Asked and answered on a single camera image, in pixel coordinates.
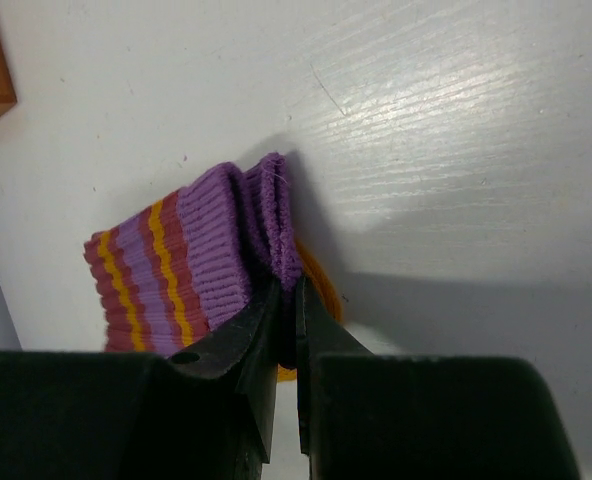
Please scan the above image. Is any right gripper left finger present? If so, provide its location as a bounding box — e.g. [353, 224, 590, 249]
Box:
[0, 280, 281, 479]

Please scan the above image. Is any maroon purple striped sock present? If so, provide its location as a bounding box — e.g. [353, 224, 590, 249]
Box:
[84, 152, 343, 381]

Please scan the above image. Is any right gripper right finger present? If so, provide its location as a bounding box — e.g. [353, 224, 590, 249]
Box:
[295, 278, 580, 479]

